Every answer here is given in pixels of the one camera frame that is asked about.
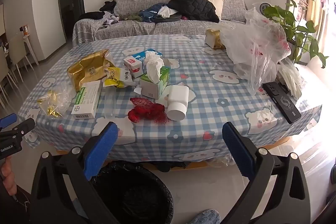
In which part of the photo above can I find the blue and white milk carton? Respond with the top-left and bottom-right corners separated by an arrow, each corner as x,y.
123,49 -> 164,79

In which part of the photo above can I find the pile of striped clothes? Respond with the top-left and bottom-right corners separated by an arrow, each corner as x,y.
98,11 -> 120,29

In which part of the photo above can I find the clear plastic tube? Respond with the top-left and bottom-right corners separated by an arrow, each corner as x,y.
104,88 -> 117,119

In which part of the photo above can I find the gold foil snack bag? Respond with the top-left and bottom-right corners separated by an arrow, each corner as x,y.
67,49 -> 116,92

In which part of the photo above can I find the black quilted jacket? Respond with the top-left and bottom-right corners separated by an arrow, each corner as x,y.
168,0 -> 219,23

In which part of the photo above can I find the blue garment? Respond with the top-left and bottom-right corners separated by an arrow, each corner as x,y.
139,3 -> 168,22

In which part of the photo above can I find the cream pillow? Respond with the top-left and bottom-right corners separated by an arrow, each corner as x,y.
201,0 -> 224,20

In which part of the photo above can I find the red small wrapper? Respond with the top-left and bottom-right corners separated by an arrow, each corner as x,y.
128,97 -> 168,125

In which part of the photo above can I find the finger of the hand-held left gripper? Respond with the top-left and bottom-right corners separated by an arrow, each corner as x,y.
0,117 -> 35,138
0,113 -> 17,130

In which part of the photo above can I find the white plastic bottle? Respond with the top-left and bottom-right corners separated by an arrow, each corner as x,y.
167,85 -> 189,121

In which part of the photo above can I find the dark grey garment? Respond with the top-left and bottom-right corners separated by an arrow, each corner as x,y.
154,14 -> 181,23

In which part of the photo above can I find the crumpled clear plastic bag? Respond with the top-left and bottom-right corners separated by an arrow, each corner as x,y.
210,154 -> 237,167

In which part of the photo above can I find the white and gold box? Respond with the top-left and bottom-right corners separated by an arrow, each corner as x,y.
205,29 -> 226,50

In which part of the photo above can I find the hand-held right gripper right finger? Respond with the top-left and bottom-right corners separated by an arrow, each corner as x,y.
222,122 -> 315,224

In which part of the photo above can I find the large clear plastic bag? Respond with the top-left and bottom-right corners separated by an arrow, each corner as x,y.
219,2 -> 292,94

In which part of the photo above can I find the trash bin with black liner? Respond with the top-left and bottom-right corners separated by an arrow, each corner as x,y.
91,160 -> 174,224

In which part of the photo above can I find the blue checked bear tablecloth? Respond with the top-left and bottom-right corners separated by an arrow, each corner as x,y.
18,34 -> 323,161

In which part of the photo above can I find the white cloth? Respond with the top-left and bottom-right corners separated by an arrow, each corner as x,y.
157,6 -> 179,17

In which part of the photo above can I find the person's left hand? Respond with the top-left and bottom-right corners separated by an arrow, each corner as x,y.
0,156 -> 17,195

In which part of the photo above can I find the green potted plant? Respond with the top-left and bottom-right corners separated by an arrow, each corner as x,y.
262,0 -> 329,68

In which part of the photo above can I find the green and white tissue box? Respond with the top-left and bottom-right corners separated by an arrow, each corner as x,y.
139,66 -> 171,99

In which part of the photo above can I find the green garment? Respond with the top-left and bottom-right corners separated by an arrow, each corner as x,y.
123,13 -> 143,22

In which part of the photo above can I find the stack of white bags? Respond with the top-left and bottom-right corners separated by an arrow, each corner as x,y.
276,60 -> 305,98

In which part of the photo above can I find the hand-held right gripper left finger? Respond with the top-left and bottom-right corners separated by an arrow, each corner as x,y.
31,122 -> 124,224

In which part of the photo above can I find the crumpled white tissue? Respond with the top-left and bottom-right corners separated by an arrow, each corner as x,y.
144,51 -> 164,83

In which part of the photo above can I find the clear wrapper with gold foil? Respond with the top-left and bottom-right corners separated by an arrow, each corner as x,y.
37,82 -> 75,118

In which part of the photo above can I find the yellow snack wrapper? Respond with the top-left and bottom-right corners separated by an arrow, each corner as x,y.
103,67 -> 134,88

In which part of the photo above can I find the white and green medicine box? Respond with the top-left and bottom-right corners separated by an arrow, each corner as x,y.
71,80 -> 102,119

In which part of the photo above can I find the black garment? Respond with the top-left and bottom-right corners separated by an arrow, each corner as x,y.
79,11 -> 105,20
99,0 -> 117,11

